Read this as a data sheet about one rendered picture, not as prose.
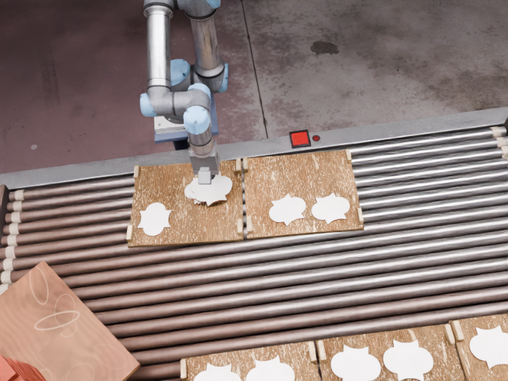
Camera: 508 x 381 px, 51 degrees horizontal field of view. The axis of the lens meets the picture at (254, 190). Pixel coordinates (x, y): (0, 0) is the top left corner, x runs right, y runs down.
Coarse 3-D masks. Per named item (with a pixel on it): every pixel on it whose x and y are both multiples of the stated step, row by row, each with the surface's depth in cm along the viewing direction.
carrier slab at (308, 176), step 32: (256, 160) 204; (288, 160) 203; (320, 160) 202; (256, 192) 196; (288, 192) 195; (320, 192) 194; (352, 192) 193; (256, 224) 188; (320, 224) 187; (352, 224) 186
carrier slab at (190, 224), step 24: (144, 168) 206; (168, 168) 205; (192, 168) 204; (144, 192) 199; (168, 192) 199; (240, 192) 197; (192, 216) 192; (216, 216) 191; (240, 216) 191; (144, 240) 188; (168, 240) 187; (192, 240) 186; (216, 240) 186; (240, 240) 186
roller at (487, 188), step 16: (432, 192) 193; (448, 192) 193; (464, 192) 193; (480, 192) 193; (496, 192) 194; (368, 208) 193; (384, 208) 194; (64, 240) 192; (80, 240) 191; (96, 240) 191; (112, 240) 191; (0, 256) 191; (16, 256) 191
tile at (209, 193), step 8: (216, 176) 196; (200, 184) 194; (208, 184) 194; (216, 184) 194; (224, 184) 194; (200, 192) 193; (208, 192) 192; (216, 192) 192; (224, 192) 192; (200, 200) 191; (208, 200) 190; (216, 200) 190; (224, 200) 191
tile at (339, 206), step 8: (320, 200) 191; (328, 200) 191; (336, 200) 191; (344, 200) 191; (312, 208) 190; (320, 208) 190; (328, 208) 189; (336, 208) 189; (344, 208) 189; (320, 216) 188; (328, 216) 187; (336, 216) 187; (344, 216) 187; (328, 224) 186
